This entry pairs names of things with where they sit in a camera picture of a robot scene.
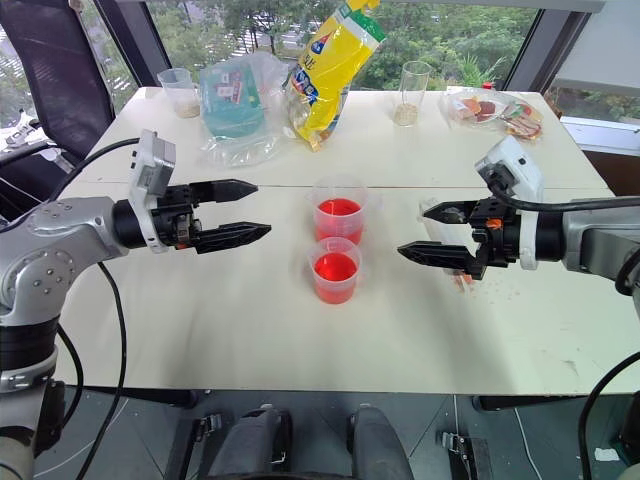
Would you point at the cup of red liquid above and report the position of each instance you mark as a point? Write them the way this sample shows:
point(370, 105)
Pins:
point(335, 275)
point(339, 215)

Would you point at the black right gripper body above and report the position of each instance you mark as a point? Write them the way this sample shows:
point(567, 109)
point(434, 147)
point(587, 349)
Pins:
point(500, 235)

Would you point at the clear bag with teal package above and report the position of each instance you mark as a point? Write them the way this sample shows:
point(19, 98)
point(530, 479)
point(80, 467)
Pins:
point(235, 110)

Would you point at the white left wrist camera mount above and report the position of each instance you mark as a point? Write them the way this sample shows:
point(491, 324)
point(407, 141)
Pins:
point(150, 165)

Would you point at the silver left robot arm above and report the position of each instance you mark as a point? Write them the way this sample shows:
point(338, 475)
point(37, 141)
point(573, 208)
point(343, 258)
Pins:
point(60, 225)

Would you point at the clear packet of orange snacks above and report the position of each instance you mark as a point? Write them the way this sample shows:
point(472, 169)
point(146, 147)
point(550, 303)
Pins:
point(525, 122)

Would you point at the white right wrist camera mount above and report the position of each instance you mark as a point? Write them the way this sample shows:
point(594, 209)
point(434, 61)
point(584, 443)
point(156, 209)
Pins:
point(520, 165)

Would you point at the dark window frame post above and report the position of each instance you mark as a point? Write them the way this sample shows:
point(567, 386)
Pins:
point(547, 50)
point(135, 40)

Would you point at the black office chair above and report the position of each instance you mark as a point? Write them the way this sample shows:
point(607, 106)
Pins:
point(55, 65)

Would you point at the black caster bracket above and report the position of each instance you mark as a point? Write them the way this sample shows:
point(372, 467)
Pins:
point(207, 427)
point(467, 452)

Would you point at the black table foot bar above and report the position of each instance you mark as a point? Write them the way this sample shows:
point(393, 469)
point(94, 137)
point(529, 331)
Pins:
point(530, 402)
point(150, 396)

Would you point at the bag of assorted snacks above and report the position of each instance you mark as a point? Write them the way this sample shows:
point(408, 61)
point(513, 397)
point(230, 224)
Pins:
point(475, 107)

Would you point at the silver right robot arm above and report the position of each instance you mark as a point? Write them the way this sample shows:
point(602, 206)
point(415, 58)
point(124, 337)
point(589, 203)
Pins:
point(590, 235)

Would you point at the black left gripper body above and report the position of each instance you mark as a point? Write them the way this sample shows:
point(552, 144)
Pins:
point(175, 220)

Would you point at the tall clear glass with grains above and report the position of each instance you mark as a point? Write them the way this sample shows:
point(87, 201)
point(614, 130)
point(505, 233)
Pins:
point(411, 100)

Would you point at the white paper scrap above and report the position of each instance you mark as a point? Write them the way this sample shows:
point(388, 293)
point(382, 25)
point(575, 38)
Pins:
point(607, 454)

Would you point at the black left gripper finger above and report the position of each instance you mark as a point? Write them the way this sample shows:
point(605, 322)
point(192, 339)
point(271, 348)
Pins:
point(235, 236)
point(225, 190)

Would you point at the clear measuring cup with grains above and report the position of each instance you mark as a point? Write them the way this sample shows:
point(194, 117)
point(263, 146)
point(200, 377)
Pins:
point(182, 95)

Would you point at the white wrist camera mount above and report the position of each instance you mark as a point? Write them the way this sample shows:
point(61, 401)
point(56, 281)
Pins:
point(150, 165)
point(520, 165)

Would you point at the dark rounded shape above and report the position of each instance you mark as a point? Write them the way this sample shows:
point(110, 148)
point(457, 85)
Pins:
point(377, 445)
point(250, 445)

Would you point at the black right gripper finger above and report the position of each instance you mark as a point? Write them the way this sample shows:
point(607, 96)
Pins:
point(452, 213)
point(440, 255)

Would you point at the yellow snack bag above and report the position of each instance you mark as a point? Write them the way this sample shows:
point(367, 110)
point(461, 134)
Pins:
point(330, 80)

